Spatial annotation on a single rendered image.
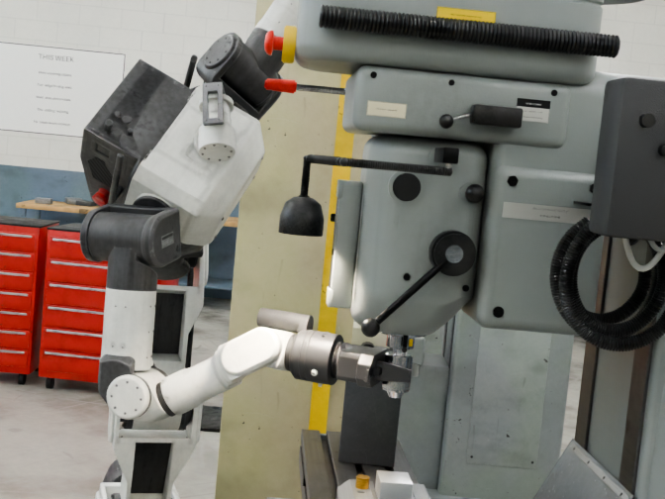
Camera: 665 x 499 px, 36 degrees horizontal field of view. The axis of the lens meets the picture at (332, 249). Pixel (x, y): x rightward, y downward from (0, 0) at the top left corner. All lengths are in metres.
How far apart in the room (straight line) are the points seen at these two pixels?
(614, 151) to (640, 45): 10.06
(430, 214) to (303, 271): 1.85
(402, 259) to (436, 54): 0.32
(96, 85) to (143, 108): 8.88
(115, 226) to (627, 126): 0.91
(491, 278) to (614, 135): 0.34
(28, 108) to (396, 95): 9.51
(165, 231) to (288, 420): 1.77
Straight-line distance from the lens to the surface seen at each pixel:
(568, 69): 1.60
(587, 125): 1.63
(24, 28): 11.02
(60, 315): 6.40
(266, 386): 3.47
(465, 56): 1.57
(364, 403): 2.16
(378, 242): 1.59
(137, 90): 1.97
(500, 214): 1.59
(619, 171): 1.37
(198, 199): 1.87
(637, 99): 1.38
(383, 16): 1.52
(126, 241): 1.81
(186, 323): 2.23
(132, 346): 1.82
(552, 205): 1.61
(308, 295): 3.42
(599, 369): 1.87
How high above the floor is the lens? 1.58
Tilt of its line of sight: 5 degrees down
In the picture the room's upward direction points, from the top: 5 degrees clockwise
